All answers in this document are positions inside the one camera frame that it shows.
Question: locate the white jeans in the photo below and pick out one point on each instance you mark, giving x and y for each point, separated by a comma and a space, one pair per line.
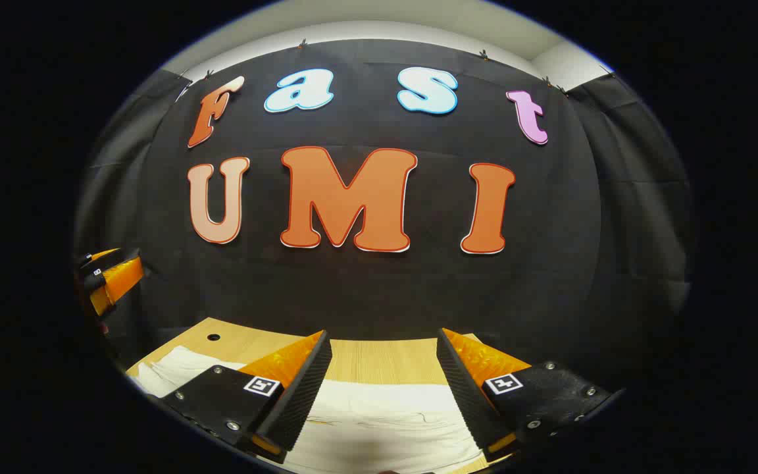
385, 421

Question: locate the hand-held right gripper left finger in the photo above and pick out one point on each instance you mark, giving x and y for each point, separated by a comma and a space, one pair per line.
300, 395

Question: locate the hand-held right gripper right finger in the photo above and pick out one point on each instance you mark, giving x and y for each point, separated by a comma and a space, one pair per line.
468, 401

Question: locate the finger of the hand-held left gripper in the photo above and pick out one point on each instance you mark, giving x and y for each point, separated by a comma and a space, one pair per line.
116, 258
126, 280

